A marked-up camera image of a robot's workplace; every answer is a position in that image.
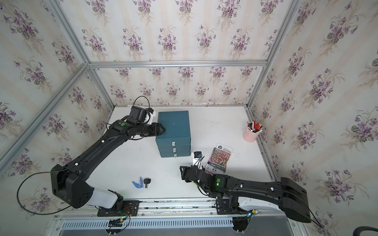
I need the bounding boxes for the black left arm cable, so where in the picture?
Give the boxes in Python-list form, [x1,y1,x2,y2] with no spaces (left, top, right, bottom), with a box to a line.
[16,171,71,216]

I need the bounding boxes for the red flower seed bag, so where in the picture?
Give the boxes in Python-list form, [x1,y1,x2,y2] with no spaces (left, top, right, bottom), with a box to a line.
[204,143,233,174]

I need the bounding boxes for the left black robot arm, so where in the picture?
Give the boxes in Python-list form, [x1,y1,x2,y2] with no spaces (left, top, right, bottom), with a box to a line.
[50,106,165,211]

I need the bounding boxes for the teal middle drawer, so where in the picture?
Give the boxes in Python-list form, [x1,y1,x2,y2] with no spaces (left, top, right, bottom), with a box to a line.
[158,146,191,153]

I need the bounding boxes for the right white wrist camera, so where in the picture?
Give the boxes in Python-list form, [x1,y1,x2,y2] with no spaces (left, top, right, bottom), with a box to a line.
[191,151,203,166]

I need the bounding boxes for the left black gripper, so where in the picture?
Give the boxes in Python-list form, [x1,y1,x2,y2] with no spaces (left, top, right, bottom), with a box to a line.
[135,121,167,137]

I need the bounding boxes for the pens in cup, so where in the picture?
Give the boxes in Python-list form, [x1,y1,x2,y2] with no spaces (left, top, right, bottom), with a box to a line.
[247,121,263,133]

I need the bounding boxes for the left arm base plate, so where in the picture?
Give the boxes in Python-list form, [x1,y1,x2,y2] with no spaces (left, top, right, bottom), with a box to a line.
[97,200,140,217]

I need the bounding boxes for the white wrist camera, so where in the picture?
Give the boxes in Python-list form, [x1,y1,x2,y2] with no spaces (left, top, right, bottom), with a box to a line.
[144,107,156,124]
[191,151,203,166]

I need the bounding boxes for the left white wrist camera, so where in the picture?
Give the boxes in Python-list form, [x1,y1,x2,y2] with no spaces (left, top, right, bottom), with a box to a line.
[144,107,156,124]

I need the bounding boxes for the white perforated cable duct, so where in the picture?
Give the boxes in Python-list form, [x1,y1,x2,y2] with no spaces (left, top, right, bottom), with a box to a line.
[62,217,234,231]

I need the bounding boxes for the pink pen cup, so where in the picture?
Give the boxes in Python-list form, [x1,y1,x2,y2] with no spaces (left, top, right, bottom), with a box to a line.
[243,128,262,143]

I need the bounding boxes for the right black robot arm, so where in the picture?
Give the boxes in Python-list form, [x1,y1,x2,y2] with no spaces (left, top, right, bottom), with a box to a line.
[180,165,312,223]

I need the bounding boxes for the teal drawer cabinet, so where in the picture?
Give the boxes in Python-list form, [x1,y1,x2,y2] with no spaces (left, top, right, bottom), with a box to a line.
[155,110,192,158]

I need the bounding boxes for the aluminium mounting rail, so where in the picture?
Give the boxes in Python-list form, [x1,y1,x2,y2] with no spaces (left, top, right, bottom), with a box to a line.
[53,197,296,220]

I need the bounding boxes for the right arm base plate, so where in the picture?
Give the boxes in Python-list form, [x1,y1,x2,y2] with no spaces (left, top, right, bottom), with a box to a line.
[214,199,258,216]

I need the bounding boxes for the teal bottom drawer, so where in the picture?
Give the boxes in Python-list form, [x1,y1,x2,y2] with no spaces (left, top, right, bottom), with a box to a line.
[160,151,191,158]

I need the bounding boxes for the blue plastic clip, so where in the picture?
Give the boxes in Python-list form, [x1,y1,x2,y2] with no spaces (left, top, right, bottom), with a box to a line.
[132,177,144,189]

